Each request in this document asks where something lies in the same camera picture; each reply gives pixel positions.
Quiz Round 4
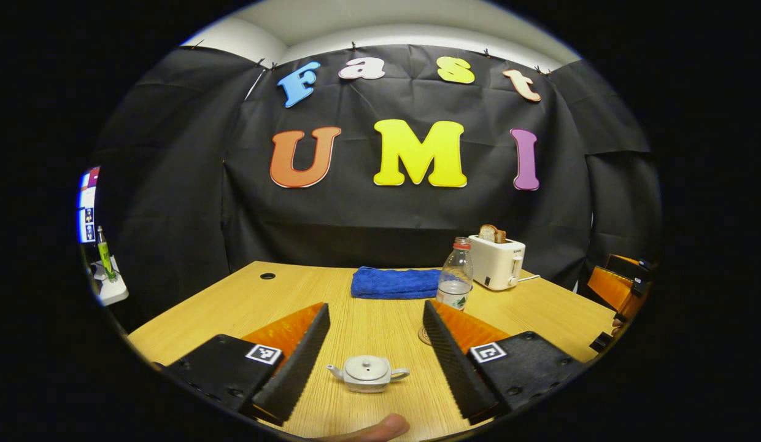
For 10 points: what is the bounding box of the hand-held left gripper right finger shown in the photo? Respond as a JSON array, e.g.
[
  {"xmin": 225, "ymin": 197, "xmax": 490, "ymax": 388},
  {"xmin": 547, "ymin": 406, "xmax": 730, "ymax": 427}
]
[{"xmin": 422, "ymin": 299, "xmax": 588, "ymax": 427}]

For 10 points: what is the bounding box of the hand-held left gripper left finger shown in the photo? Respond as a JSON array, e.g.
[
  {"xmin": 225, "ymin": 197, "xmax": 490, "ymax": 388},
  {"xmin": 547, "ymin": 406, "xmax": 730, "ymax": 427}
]
[{"xmin": 162, "ymin": 302, "xmax": 331, "ymax": 427}]

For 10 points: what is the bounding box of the white ceramic teacup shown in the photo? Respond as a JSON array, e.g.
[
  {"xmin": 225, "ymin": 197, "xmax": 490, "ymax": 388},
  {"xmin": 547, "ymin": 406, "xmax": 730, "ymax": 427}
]
[{"xmin": 326, "ymin": 355, "xmax": 411, "ymax": 394}]

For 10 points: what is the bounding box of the clear plastic water bottle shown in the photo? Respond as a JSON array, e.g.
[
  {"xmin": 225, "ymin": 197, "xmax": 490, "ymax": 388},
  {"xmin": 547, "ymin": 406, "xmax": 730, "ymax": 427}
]
[{"xmin": 435, "ymin": 236, "xmax": 475, "ymax": 312}]

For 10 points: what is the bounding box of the green drink bottle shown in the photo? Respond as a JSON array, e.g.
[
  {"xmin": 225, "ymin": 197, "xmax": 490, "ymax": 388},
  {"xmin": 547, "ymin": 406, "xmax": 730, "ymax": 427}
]
[{"xmin": 96, "ymin": 225, "xmax": 118, "ymax": 284}]

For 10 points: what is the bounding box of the blue folded towel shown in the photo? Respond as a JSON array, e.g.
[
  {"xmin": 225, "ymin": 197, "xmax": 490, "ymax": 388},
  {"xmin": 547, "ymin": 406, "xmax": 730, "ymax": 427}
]
[{"xmin": 350, "ymin": 265, "xmax": 443, "ymax": 301}]

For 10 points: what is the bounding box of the white toaster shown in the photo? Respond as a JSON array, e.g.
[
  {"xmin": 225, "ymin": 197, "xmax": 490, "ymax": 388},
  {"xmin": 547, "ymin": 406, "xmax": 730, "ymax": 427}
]
[{"xmin": 467, "ymin": 235, "xmax": 527, "ymax": 292}]

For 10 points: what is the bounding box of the white side table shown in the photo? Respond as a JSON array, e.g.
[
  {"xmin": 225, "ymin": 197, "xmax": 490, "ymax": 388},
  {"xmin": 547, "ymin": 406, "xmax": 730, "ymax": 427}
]
[{"xmin": 91, "ymin": 257, "xmax": 130, "ymax": 307}]

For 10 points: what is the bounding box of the computer monitor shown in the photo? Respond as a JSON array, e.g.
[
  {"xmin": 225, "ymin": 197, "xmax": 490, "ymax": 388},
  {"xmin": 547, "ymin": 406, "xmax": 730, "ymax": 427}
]
[{"xmin": 79, "ymin": 166, "xmax": 101, "ymax": 244}]

